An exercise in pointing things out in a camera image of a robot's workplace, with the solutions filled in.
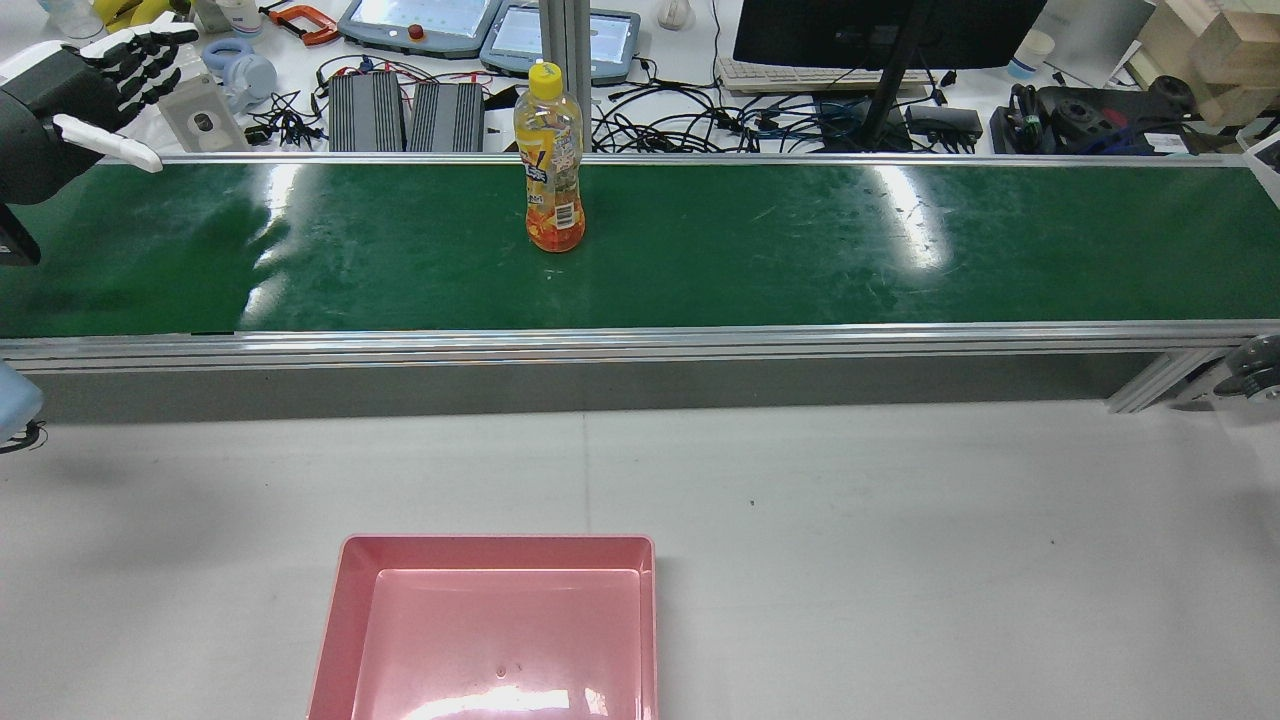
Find black finned power supply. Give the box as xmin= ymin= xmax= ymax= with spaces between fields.
xmin=328 ymin=72 xmax=406 ymax=153

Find clear plastic bottle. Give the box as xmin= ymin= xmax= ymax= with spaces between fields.
xmin=40 ymin=0 xmax=106 ymax=41

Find aluminium profile post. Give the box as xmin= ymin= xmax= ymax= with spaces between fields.
xmin=538 ymin=0 xmax=593 ymax=151

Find pink plastic basket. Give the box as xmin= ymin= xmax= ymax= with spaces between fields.
xmin=305 ymin=534 xmax=659 ymax=720

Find black device with round hole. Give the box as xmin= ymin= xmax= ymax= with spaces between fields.
xmin=990 ymin=82 xmax=1196 ymax=156

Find beige wooden boxes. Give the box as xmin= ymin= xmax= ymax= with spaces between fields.
xmin=1135 ymin=0 xmax=1280 ymax=126

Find red wire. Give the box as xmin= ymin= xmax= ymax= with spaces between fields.
xmin=318 ymin=58 xmax=491 ymax=89

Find green conveyor belt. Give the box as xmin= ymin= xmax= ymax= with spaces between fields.
xmin=0 ymin=152 xmax=1280 ymax=416

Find blue cable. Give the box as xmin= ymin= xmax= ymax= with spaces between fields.
xmin=735 ymin=95 xmax=871 ymax=141

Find orange clamp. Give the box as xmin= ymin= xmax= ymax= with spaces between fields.
xmin=262 ymin=0 xmax=341 ymax=48

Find grey ribbed metal housing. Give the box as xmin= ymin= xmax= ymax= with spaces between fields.
xmin=408 ymin=80 xmax=487 ymax=153

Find black monitor stand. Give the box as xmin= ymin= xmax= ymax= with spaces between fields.
xmin=733 ymin=0 xmax=1049 ymax=151

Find grey switch box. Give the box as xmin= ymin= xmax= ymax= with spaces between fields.
xmin=158 ymin=72 xmax=251 ymax=154

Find black flat adapter box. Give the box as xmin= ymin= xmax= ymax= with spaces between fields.
xmin=905 ymin=103 xmax=986 ymax=141

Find white keyboard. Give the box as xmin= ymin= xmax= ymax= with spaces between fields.
xmin=715 ymin=57 xmax=946 ymax=96

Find orange juice bottle yellow cap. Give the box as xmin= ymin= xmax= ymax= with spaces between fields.
xmin=513 ymin=60 xmax=587 ymax=254

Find yellow tool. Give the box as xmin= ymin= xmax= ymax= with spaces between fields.
xmin=92 ymin=0 xmax=191 ymax=31

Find black cable bundle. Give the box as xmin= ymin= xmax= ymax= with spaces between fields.
xmin=245 ymin=90 xmax=326 ymax=149

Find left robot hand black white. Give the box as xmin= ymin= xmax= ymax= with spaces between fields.
xmin=0 ymin=25 xmax=201 ymax=206

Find white paper cup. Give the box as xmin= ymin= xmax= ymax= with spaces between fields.
xmin=1007 ymin=28 xmax=1057 ymax=81

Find grey teach pendant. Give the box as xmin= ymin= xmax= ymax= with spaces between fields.
xmin=480 ymin=3 xmax=642 ymax=86
xmin=337 ymin=0 xmax=501 ymax=59

